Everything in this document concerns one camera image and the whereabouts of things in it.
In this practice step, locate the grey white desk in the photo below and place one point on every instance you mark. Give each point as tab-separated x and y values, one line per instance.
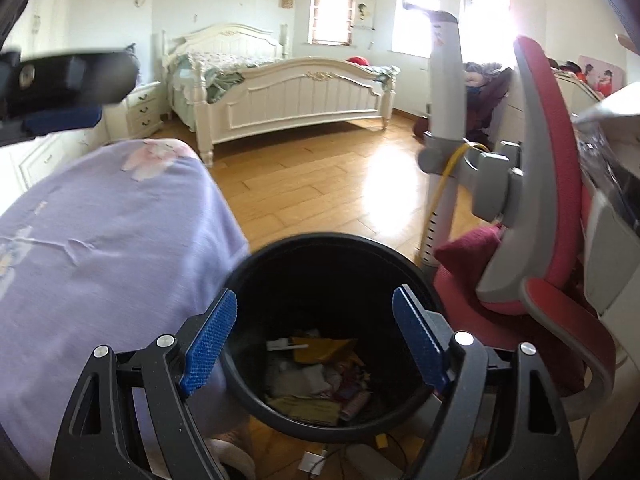
610	260

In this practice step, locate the white bed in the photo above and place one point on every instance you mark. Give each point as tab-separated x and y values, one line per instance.
300	95

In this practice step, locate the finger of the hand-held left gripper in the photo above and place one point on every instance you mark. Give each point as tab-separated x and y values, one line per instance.
65	120
75	80

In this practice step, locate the black trash bin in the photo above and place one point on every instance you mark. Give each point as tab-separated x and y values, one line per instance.
325	285

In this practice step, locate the wall poster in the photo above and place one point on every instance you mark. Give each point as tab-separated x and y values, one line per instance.
602	77

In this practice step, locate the purple floral tablecloth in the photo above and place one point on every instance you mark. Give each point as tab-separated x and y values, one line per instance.
100	260

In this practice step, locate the window with brown blind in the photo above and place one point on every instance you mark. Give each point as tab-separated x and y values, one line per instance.
334	10

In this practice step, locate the white floor stand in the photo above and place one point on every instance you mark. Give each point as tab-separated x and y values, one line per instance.
445	60

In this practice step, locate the white nightstand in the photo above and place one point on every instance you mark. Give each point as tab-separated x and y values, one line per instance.
145	110

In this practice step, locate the pale slipper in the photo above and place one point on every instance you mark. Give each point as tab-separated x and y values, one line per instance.
232	460

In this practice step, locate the white power adapter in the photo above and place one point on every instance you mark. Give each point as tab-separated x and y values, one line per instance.
311	461

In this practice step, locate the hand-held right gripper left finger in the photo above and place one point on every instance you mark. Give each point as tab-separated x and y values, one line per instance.
210	342

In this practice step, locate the yellow packet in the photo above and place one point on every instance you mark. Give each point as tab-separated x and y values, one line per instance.
322	352

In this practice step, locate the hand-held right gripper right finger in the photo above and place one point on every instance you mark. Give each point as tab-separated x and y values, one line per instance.
417	342

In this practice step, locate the small wall picture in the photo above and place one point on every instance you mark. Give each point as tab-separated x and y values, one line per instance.
364	12

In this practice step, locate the white cabinet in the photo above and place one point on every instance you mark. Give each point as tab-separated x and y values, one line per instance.
510	120

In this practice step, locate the red office chair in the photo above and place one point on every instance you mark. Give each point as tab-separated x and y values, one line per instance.
545	135

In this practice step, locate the white wardrobe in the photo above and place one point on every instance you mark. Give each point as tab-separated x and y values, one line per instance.
45	160

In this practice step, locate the dark red chair with clothes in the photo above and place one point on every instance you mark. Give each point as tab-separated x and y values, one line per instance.
485	100

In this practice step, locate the red cushion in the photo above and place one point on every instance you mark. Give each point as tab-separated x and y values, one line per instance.
360	61

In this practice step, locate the pile of discarded wrappers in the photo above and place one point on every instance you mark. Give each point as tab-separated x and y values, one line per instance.
310	380

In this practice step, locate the bright window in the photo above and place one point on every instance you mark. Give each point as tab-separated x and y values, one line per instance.
487	15
417	15

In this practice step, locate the dark red cloth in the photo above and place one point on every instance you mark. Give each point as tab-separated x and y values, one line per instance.
467	260

